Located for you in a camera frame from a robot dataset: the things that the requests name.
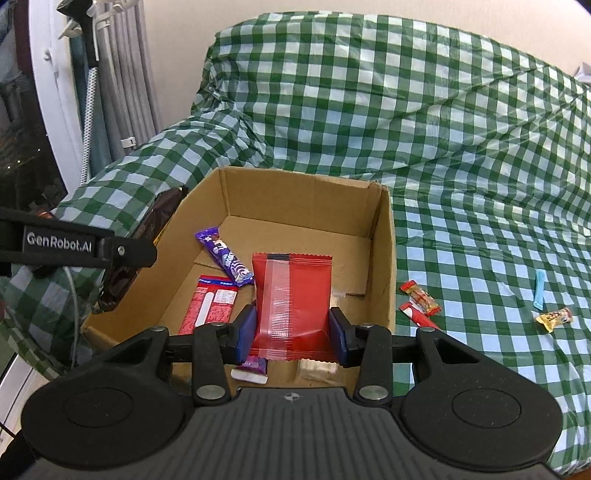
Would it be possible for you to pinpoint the white crumpled cloth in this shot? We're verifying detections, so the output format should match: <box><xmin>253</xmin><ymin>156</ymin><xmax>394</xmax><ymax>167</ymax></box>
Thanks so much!
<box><xmin>574</xmin><ymin>62</ymin><xmax>591</xmax><ymax>85</ymax></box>

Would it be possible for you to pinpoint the light blue stick packet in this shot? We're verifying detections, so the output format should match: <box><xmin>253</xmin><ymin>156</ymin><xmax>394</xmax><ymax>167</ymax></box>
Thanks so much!
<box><xmin>533</xmin><ymin>269</ymin><xmax>546</xmax><ymax>311</ymax></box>

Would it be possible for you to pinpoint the silver purple snack pouch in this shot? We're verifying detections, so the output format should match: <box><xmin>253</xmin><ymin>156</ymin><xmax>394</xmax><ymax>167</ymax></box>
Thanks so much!
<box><xmin>230</xmin><ymin>356</ymin><xmax>269</xmax><ymax>385</ymax></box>

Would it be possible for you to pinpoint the small red orange candy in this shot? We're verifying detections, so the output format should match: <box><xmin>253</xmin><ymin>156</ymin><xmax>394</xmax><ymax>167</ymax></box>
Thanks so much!
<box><xmin>400</xmin><ymin>280</ymin><xmax>442</xmax><ymax>317</ymax></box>

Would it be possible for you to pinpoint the red stick snack packet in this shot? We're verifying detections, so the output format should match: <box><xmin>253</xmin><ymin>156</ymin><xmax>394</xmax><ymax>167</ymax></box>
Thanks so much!
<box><xmin>399</xmin><ymin>302</ymin><xmax>438</xmax><ymax>329</ymax></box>

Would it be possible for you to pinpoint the brown cardboard box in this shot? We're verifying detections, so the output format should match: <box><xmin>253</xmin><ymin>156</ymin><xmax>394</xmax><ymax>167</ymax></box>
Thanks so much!
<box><xmin>80</xmin><ymin>166</ymin><xmax>399</xmax><ymax>393</ymax></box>

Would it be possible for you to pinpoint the red white snack packet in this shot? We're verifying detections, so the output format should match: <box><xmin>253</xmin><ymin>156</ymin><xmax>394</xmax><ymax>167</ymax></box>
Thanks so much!
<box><xmin>178</xmin><ymin>275</ymin><xmax>238</xmax><ymax>335</ymax></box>

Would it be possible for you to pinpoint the large red snack packet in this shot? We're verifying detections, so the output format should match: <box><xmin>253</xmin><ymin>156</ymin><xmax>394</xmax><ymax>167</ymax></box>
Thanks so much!
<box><xmin>250</xmin><ymin>253</ymin><xmax>335</xmax><ymax>362</ymax></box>

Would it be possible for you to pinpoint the black smartphone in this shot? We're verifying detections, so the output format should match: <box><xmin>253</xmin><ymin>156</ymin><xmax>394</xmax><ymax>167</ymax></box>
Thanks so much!
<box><xmin>93</xmin><ymin>186</ymin><xmax>188</xmax><ymax>313</ymax></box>

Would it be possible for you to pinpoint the grey curtain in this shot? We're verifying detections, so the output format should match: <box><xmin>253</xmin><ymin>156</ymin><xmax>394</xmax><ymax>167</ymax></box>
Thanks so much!
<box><xmin>67</xmin><ymin>1</ymin><xmax>159</xmax><ymax>183</ymax></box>

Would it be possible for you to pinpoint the yellow candy wrapper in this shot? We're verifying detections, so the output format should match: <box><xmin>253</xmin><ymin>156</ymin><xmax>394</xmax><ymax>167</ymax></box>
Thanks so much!
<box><xmin>535</xmin><ymin>307</ymin><xmax>573</xmax><ymax>333</ymax></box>

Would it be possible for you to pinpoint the beige rice cracker packet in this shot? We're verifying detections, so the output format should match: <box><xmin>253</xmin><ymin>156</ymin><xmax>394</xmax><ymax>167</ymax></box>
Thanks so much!
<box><xmin>297</xmin><ymin>359</ymin><xmax>342</xmax><ymax>385</ymax></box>

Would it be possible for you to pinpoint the green white checkered cloth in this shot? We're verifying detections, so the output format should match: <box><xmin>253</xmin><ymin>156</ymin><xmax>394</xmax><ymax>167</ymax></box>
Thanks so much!
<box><xmin>1</xmin><ymin>12</ymin><xmax>590</xmax><ymax>475</ymax></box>

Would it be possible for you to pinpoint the purple chocolate bar wrapper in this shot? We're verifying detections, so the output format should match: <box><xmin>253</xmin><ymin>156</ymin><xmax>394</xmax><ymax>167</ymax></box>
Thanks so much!
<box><xmin>195</xmin><ymin>227</ymin><xmax>254</xmax><ymax>287</ymax></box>

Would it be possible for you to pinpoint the white door frame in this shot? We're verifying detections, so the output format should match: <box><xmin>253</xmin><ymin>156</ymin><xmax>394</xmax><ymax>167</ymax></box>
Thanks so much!
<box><xmin>28</xmin><ymin>0</ymin><xmax>82</xmax><ymax>193</ymax></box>

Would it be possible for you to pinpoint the white clip phone holder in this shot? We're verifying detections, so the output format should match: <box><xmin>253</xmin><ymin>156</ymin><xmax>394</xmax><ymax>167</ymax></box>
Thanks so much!
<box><xmin>56</xmin><ymin>0</ymin><xmax>139</xmax><ymax>69</ymax></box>

